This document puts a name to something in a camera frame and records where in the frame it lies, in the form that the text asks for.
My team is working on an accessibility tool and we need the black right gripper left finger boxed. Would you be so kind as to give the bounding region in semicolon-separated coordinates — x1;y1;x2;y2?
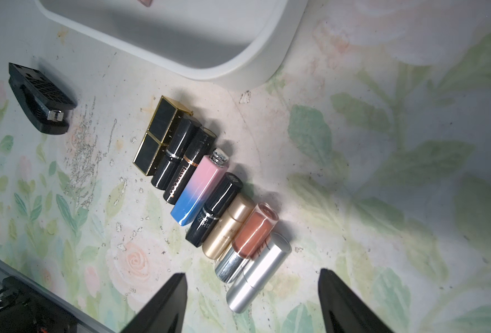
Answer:
122;273;187;333

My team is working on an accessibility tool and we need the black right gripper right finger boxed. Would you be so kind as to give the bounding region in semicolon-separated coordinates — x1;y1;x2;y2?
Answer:
318;269;393;333

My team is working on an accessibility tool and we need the silver lipstick tube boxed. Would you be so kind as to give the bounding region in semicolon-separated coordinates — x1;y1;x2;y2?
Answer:
226;232;292;314

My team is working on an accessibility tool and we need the red lip gloss tube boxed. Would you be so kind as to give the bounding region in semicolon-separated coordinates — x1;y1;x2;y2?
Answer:
214;203;280;284

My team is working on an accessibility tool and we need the gold lipstick tube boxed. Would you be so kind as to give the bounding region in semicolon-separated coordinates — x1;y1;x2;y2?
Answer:
202;194;255;260

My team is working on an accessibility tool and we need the black round lipstick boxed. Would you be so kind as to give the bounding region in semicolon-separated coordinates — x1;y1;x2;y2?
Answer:
185;172;244;248

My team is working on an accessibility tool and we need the pink blue gradient lipstick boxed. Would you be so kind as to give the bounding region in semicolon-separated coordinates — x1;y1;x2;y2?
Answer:
171;148;229;226

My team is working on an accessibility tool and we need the black copper-band lipstick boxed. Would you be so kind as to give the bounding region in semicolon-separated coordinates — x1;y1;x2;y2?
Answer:
163;127;217;205

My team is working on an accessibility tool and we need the black silver-band lipstick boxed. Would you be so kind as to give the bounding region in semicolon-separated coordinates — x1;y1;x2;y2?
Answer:
151;115;201;190

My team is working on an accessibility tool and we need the white storage box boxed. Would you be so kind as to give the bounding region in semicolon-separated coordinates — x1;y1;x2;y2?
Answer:
37;1;307;91

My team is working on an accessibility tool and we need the detached black gripper finger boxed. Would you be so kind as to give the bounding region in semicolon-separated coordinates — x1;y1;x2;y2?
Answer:
8;62;76;135

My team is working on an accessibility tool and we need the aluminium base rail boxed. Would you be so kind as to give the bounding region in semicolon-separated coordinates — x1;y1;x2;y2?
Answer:
0;247;117;333

